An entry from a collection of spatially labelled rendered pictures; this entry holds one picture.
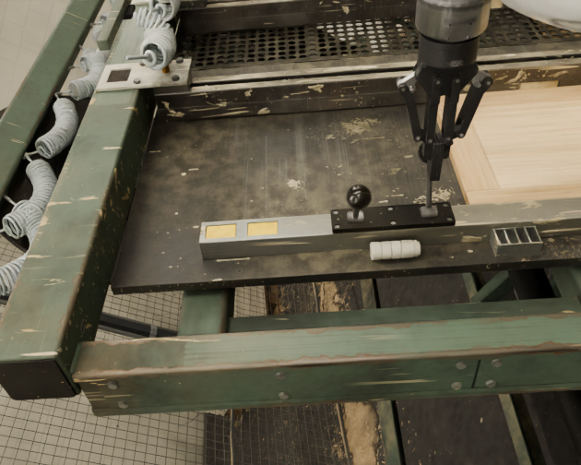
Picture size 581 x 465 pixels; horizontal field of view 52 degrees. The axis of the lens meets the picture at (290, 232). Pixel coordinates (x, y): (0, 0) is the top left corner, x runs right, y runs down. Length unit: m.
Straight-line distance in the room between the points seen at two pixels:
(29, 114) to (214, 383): 1.29
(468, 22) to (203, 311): 0.58
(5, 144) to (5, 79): 5.29
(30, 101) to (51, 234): 1.05
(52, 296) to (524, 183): 0.81
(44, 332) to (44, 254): 0.15
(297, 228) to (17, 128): 1.11
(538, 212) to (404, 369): 0.37
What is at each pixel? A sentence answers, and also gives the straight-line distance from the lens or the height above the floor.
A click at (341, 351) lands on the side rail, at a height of 1.54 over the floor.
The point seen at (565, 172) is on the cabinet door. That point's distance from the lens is 1.19.
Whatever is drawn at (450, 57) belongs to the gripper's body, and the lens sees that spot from 0.80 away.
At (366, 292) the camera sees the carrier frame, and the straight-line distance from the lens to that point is 2.41.
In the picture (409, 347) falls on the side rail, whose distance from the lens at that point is 0.82.
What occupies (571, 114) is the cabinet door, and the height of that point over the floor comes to 1.08.
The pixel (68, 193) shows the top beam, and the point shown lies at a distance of 1.07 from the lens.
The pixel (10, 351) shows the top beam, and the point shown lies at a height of 1.93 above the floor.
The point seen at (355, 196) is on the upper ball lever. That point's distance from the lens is 0.87.
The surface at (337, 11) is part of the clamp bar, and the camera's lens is 1.69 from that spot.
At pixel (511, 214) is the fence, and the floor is 1.27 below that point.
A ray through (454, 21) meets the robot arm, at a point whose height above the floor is 1.58.
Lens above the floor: 1.90
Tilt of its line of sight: 19 degrees down
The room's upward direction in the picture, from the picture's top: 71 degrees counter-clockwise
